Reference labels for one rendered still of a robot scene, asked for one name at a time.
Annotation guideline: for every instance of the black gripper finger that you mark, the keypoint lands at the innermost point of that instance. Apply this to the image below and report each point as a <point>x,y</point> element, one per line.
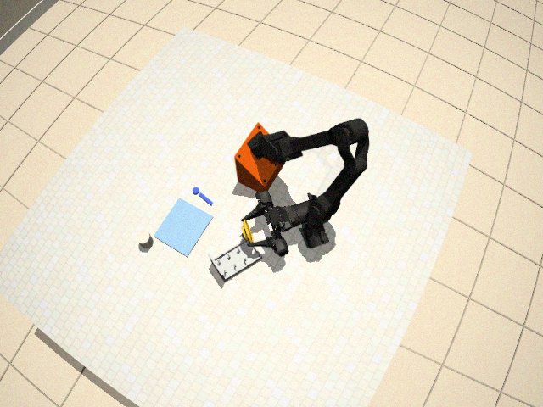
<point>268,243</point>
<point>257,211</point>

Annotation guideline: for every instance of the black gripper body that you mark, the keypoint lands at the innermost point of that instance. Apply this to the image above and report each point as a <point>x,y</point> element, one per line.
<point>279,241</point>

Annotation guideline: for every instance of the light blue flat mat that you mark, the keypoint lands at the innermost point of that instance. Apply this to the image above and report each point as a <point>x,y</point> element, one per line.
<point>183,226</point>

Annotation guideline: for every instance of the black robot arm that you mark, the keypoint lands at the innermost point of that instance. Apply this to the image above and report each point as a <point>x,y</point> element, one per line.
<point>317,210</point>

